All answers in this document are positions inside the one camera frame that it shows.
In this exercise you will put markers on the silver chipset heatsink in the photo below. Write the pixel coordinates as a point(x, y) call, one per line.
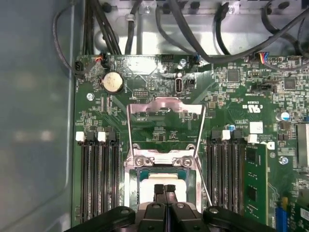
point(303, 145)

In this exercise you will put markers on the green RAM stick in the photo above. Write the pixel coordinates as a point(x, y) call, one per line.
point(256, 183)

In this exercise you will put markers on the RAM slot with black clips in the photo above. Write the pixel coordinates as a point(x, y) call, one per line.
point(214, 169)
point(237, 174)
point(93, 174)
point(115, 174)

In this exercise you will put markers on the internal USB port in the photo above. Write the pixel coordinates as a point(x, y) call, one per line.
point(179, 85)

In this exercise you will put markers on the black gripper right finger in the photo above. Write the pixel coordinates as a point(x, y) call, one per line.
point(188, 220)

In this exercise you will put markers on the green motherboard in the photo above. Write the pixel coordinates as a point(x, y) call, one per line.
point(149, 125)

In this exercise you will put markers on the black and silver PC case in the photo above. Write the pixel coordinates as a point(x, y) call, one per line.
point(31, 96)

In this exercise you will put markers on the CPU socket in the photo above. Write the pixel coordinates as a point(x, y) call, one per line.
point(138, 161)

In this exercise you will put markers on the metal socket cover frame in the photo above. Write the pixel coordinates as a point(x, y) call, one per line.
point(166, 105)

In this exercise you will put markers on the silver CPU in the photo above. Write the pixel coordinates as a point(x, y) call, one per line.
point(147, 191)

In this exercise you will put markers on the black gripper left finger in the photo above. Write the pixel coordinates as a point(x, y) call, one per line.
point(149, 220)

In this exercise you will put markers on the silver mounting screw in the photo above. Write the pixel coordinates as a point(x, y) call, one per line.
point(90, 96)
point(283, 160)

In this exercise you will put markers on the blue expansion slot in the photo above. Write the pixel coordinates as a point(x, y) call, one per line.
point(281, 217)

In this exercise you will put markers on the silver teal capacitor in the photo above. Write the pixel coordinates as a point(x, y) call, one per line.
point(182, 62)
point(232, 126)
point(285, 115)

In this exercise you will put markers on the round coin battery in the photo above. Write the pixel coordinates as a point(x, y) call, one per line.
point(112, 82)

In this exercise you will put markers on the RAM slot with white clips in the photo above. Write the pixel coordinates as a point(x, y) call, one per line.
point(252, 138)
point(225, 174)
point(84, 174)
point(103, 174)

